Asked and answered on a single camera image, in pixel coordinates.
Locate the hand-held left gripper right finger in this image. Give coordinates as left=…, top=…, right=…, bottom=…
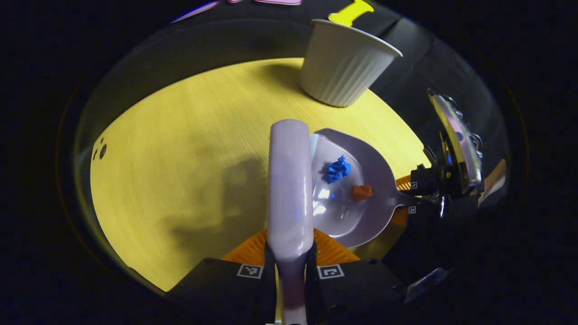
left=305, top=228, right=408, bottom=325

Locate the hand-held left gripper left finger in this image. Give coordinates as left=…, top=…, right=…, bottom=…
left=166, top=228, right=277, bottom=325

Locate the lilac plastic dustpan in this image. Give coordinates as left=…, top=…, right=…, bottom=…
left=310, top=128, right=419, bottom=248

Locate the blue paper scrap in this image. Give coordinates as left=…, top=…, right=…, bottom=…
left=325, top=155, right=352, bottom=184

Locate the white ribbed garbage bin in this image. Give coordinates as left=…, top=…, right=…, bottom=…
left=298, top=19, right=404, bottom=108

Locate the wooden desktop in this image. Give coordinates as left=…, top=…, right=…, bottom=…
left=90, top=57, right=432, bottom=292

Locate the black backdrop cloth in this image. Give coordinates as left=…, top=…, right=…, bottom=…
left=68, top=0, right=511, bottom=294

